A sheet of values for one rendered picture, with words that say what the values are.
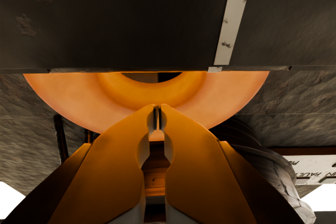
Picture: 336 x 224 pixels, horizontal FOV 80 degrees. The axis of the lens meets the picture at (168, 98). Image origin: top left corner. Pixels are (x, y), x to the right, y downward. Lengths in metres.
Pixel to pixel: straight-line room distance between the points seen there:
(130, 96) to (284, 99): 0.20
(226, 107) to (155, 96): 0.05
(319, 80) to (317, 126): 0.22
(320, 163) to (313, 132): 0.12
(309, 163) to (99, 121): 0.52
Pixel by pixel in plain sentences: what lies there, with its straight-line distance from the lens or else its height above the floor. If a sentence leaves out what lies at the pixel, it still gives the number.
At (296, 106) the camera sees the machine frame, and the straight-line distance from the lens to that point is 0.31.
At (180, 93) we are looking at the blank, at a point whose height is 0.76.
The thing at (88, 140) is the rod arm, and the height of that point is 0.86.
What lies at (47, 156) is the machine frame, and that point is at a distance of 0.55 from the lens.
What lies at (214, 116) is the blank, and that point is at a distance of 0.16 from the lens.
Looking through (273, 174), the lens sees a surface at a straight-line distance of 0.34.
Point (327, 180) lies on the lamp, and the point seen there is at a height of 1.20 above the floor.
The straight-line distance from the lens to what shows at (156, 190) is 0.24.
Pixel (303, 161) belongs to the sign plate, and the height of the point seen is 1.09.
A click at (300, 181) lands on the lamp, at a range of 0.69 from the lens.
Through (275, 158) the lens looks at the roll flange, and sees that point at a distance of 0.35.
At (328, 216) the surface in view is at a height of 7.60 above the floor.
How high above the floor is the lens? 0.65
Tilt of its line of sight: 47 degrees up
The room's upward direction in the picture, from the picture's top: 180 degrees counter-clockwise
